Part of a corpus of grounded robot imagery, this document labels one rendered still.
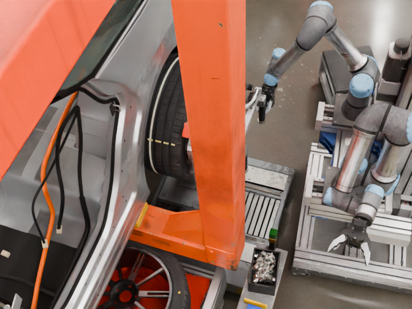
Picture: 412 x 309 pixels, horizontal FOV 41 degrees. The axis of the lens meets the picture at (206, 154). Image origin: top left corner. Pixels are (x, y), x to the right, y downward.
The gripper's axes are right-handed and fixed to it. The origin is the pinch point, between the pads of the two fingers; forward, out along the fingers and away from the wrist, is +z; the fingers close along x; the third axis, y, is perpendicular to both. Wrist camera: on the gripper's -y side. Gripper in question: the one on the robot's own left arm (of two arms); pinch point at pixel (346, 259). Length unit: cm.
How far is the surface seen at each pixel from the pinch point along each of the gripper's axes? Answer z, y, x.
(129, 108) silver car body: -18, -28, 103
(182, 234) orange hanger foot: -1, 39, 83
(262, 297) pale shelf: 1, 74, 42
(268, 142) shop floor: -120, 112, 96
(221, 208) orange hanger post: -2, 0, 55
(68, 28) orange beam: 54, -148, 23
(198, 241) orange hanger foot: -2, 42, 75
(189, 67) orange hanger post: -1, -83, 50
